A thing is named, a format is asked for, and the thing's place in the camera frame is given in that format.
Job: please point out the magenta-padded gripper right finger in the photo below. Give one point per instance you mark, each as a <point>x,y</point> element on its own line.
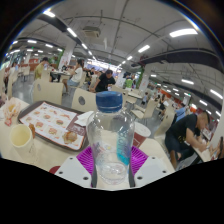
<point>150,170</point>

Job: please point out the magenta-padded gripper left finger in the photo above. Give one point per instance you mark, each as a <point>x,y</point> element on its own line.
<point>75,170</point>

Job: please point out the clear blue-capped water bottle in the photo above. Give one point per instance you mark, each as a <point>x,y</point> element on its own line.
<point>110,133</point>

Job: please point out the white paper napkin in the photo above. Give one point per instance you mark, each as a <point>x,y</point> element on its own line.
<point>83,119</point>

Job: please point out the cream plastic cup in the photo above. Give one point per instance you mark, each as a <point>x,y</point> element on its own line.
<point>26,150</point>

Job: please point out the white neighbouring table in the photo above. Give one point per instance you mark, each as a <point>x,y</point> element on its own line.
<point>203,155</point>

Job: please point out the dark food tray with liner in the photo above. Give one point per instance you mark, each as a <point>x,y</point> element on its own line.
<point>50,120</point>

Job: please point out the group of beige chairs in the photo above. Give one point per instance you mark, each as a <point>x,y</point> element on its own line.
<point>150,108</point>

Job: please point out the beige chair with round hole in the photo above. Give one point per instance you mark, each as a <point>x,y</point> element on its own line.
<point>48,93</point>
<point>87,101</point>

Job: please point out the paper bag of fries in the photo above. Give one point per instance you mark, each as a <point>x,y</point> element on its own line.
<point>11,110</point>

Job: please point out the ceiling air conditioner unit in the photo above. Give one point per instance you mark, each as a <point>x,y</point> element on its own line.
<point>91,32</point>

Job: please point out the ceiling strip lights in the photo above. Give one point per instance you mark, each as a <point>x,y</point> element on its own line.
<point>183,32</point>

